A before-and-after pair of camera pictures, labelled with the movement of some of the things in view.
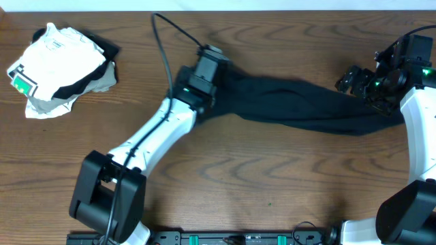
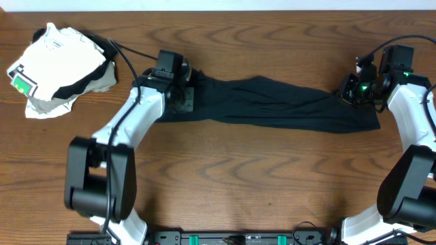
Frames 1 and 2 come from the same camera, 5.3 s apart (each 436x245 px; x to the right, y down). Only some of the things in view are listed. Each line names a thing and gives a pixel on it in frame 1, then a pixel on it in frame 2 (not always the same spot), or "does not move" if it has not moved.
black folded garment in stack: x=110 y=50 does not move
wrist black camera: x=211 y=58 → x=172 y=64
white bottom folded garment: x=32 y=113 does not move
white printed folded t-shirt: x=55 y=58 does not move
